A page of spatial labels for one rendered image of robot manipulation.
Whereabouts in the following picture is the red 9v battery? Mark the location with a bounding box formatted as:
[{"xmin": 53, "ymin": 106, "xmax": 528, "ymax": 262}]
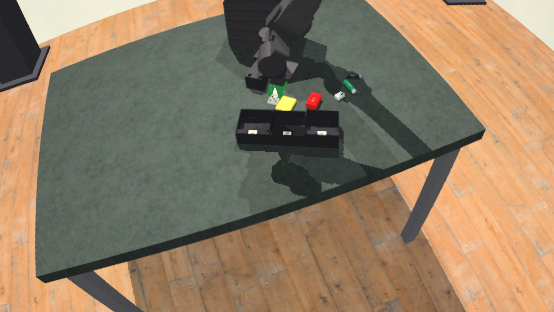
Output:
[{"xmin": 306, "ymin": 92, "xmax": 321, "ymax": 110}]

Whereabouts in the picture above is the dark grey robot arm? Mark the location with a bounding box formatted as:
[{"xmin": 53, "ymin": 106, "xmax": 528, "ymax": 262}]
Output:
[{"xmin": 245, "ymin": 0, "xmax": 322, "ymax": 95}]

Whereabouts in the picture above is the white domino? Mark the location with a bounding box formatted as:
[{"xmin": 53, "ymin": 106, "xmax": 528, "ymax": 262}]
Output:
[{"xmin": 268, "ymin": 88, "xmax": 280, "ymax": 105}]

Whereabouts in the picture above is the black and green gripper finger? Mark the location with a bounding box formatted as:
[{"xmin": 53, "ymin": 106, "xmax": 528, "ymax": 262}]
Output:
[
  {"xmin": 267, "ymin": 84, "xmax": 274, "ymax": 97},
  {"xmin": 275, "ymin": 83, "xmax": 287, "ymax": 99}
]

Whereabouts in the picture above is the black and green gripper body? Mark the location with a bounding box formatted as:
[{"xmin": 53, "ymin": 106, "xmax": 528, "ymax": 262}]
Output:
[{"xmin": 270, "ymin": 61, "xmax": 298, "ymax": 86}]

